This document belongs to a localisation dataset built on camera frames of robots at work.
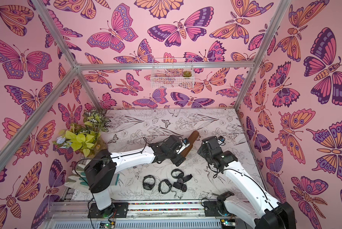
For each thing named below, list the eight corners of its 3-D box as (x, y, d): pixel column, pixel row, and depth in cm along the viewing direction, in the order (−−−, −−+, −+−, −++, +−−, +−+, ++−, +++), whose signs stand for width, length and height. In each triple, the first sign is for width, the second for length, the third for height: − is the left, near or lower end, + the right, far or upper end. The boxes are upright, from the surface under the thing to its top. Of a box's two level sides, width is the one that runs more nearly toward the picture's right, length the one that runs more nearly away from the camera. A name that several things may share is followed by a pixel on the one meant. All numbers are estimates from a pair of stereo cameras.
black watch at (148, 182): (142, 190, 82) (141, 187, 79) (144, 176, 87) (143, 174, 83) (154, 190, 82) (153, 187, 79) (155, 176, 87) (154, 174, 83)
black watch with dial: (178, 185, 83) (178, 184, 81) (176, 180, 85) (176, 179, 83) (192, 179, 85) (193, 178, 83) (190, 174, 87) (191, 173, 85)
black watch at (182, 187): (172, 187, 82) (172, 186, 80) (173, 182, 84) (173, 180, 82) (185, 192, 81) (186, 191, 79) (187, 186, 82) (187, 185, 80)
